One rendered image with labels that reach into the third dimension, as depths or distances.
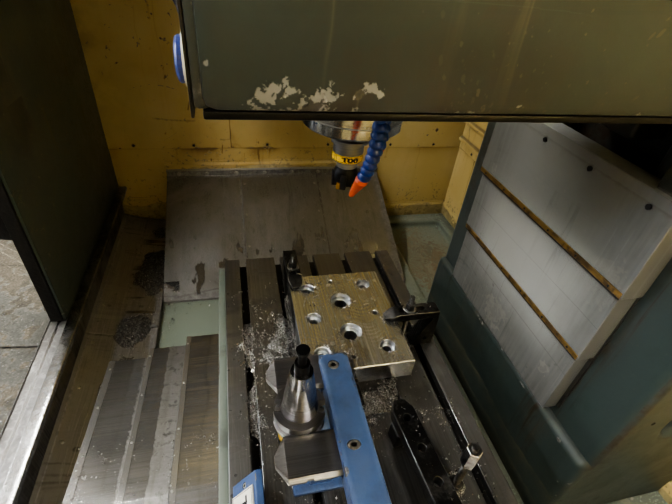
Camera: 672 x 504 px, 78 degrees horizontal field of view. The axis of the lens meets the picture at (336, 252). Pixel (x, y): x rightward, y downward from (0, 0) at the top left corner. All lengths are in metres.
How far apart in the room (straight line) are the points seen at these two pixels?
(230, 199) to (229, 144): 0.22
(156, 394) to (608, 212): 1.05
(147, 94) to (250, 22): 1.44
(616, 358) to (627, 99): 0.58
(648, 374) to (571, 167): 0.38
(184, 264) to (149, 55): 0.72
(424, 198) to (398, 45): 1.80
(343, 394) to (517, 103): 0.37
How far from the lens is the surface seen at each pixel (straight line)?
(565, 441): 1.07
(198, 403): 1.11
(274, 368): 0.56
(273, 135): 1.75
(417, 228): 2.05
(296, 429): 0.51
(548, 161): 0.93
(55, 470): 1.22
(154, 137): 1.76
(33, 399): 1.18
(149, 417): 1.13
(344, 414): 0.52
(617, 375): 0.93
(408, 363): 0.90
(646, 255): 0.79
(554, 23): 0.36
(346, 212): 1.73
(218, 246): 1.61
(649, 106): 0.45
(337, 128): 0.59
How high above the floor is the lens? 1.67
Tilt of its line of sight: 37 degrees down
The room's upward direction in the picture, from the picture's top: 6 degrees clockwise
